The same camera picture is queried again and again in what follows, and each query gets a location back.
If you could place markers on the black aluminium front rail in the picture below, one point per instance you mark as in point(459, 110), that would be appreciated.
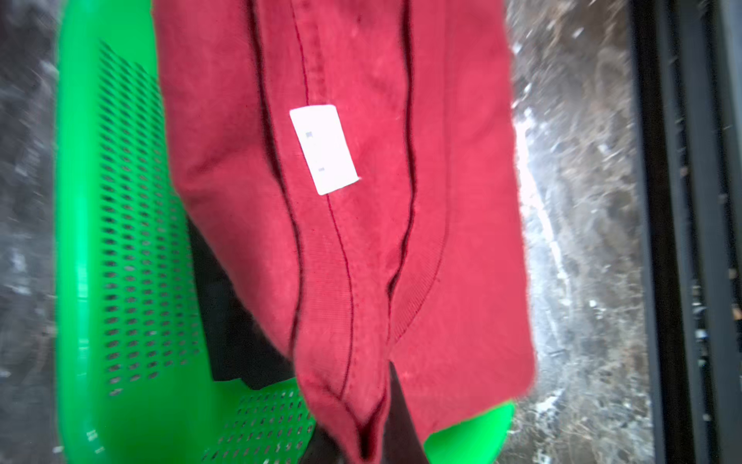
point(687, 63)

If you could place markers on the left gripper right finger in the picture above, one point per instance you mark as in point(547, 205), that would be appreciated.
point(401, 444)

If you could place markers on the green plastic basket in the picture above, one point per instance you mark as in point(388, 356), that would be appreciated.
point(134, 376)

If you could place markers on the black t-shirt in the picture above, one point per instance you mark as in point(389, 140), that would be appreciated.
point(237, 348)

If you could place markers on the red t-shirt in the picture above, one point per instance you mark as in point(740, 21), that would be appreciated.
point(351, 165)

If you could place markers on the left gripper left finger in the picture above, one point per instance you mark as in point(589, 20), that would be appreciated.
point(322, 449)

